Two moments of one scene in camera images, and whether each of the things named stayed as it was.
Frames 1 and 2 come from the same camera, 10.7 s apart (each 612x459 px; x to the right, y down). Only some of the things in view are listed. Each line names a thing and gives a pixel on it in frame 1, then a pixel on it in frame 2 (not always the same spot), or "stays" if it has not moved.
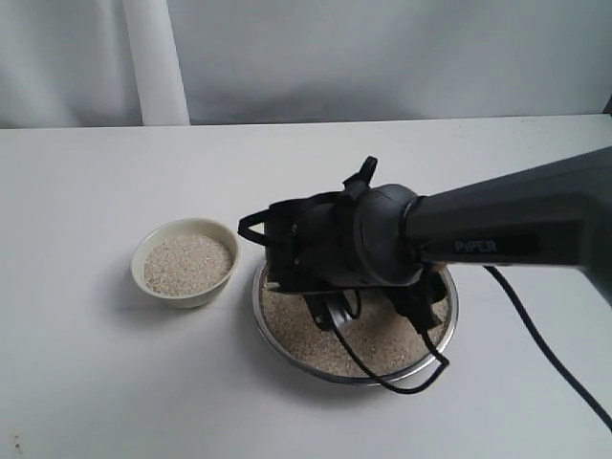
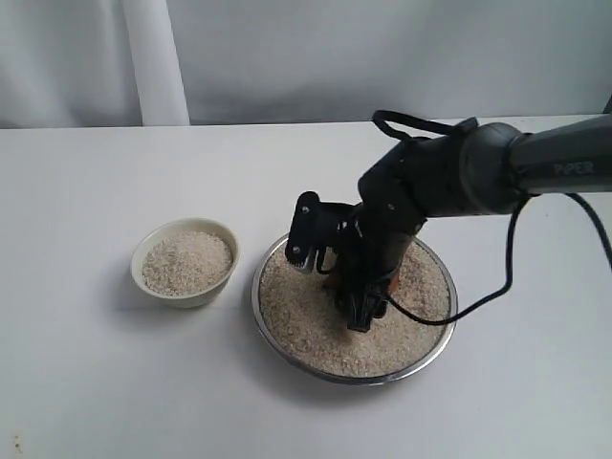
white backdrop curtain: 103,63 stays
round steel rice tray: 385,328 stays
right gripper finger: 328,310 to 325,228
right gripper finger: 415,300 to 364,305
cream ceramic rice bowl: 185,263 stays
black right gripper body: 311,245 to 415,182
